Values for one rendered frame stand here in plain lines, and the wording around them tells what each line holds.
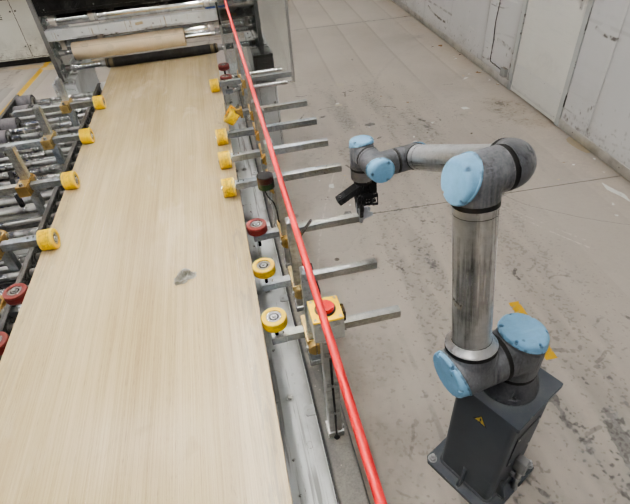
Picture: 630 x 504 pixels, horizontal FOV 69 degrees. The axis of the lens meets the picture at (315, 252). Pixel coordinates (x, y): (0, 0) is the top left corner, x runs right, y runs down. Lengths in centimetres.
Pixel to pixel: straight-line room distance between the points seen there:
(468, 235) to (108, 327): 111
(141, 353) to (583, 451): 183
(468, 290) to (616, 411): 143
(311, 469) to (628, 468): 142
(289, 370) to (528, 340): 78
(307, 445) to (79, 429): 64
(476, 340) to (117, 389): 100
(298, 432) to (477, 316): 66
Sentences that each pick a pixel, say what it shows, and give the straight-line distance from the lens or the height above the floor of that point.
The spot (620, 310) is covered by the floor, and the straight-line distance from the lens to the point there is 303.
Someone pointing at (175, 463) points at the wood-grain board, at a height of 90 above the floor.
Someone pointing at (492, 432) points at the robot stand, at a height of 47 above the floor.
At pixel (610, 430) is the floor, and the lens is 251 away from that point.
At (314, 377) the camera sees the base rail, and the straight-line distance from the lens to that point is 155.
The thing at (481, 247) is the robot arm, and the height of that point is 123.
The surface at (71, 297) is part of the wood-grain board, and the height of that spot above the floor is 90.
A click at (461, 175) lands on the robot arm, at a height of 141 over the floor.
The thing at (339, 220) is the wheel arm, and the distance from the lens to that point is 188.
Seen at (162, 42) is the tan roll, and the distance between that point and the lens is 388.
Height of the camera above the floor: 198
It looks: 40 degrees down
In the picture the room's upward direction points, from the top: 5 degrees counter-clockwise
